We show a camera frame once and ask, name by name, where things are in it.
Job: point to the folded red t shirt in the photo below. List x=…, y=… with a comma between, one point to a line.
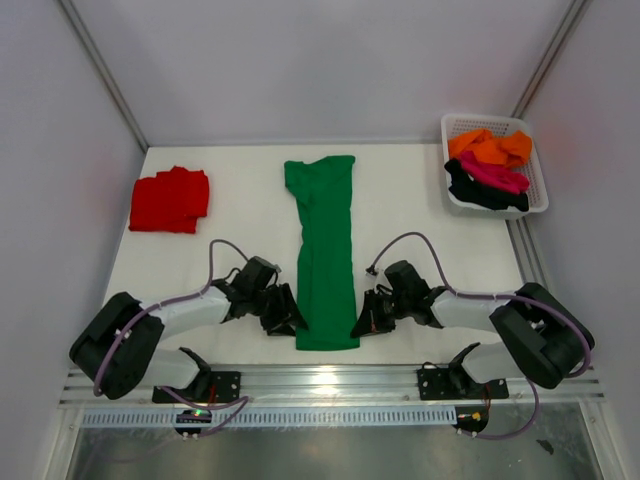
x=170, y=202

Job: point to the white slotted cable duct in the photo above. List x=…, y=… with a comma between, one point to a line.
x=272, y=417

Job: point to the right black controller board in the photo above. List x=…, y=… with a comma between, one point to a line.
x=471, y=420

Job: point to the orange t shirt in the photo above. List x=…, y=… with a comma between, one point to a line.
x=509, y=152

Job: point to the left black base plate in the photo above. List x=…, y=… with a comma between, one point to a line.
x=225, y=385

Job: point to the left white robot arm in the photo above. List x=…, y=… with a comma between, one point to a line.
x=119, y=349

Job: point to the black controller board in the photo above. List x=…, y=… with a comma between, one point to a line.
x=192, y=422
x=471, y=420

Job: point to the white plastic basket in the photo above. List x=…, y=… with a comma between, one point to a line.
x=453, y=125

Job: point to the pink t shirt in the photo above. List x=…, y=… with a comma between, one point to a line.
x=495, y=176

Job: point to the left black controller board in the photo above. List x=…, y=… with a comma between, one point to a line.
x=192, y=422

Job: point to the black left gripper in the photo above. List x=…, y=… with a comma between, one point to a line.
x=285, y=315

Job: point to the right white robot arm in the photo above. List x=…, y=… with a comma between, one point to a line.
x=539, y=339

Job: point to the right corner frame post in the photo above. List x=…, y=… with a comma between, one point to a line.
x=569, y=23

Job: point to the black t shirt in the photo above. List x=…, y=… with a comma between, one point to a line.
x=468, y=190

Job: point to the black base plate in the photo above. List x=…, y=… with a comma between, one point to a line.
x=444, y=383
x=225, y=385

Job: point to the green t shirt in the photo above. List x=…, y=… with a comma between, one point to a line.
x=323, y=192

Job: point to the left corner frame post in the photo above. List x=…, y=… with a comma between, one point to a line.
x=91, y=50

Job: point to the corner frame post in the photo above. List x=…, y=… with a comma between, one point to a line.
x=91, y=50
x=569, y=23

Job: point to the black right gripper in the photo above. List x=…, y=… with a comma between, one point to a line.
x=371, y=322

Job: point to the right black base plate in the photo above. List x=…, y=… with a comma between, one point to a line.
x=444, y=383

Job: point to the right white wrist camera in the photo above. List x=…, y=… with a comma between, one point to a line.
x=375, y=273

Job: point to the aluminium front rail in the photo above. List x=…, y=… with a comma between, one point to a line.
x=334, y=385

